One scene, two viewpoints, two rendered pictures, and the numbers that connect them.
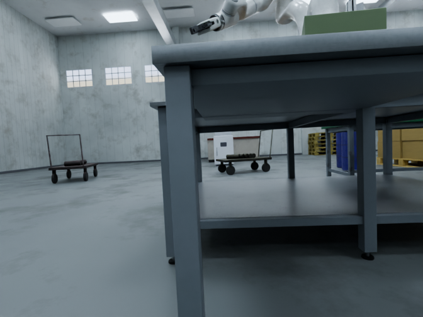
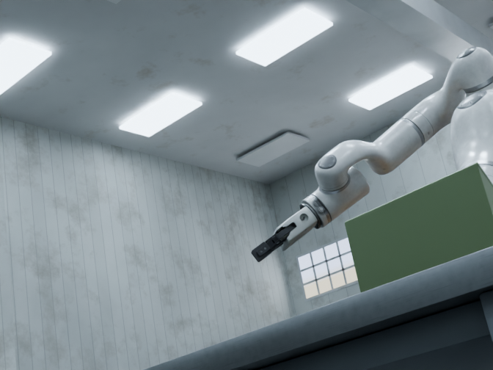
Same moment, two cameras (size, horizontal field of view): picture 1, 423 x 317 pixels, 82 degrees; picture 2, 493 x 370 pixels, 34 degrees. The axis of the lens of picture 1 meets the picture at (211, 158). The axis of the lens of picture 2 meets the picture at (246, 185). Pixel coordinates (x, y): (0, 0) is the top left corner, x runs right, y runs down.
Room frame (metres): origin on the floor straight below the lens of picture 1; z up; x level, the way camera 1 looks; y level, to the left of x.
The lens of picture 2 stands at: (-0.32, -1.02, 0.63)
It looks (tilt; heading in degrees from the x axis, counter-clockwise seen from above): 21 degrees up; 35
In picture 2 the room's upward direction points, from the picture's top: 11 degrees counter-clockwise
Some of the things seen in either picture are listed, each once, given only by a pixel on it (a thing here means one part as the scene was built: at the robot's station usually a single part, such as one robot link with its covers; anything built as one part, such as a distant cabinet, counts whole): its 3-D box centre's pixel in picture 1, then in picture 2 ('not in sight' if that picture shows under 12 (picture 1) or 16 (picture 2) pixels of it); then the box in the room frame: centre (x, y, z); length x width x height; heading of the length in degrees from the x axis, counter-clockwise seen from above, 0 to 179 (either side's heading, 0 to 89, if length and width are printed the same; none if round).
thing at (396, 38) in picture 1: (296, 89); (395, 357); (0.97, -0.35, 0.81); 0.90 x 0.90 x 0.04; 87
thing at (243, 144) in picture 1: (232, 148); not in sight; (10.11, -0.90, 0.45); 2.38 x 1.93 x 0.90; 177
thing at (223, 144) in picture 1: (223, 144); not in sight; (7.43, -0.39, 0.64); 0.65 x 0.58 x 1.29; 177
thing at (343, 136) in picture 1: (352, 150); not in sight; (5.01, -2.92, 0.39); 1.05 x 0.64 x 0.77; 176
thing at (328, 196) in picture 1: (315, 166); not in sight; (1.88, -0.80, 0.40); 2.04 x 1.44 x 0.81; 87
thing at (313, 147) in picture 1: (326, 143); not in sight; (10.63, -5.06, 0.48); 1.34 x 0.92 x 0.95; 87
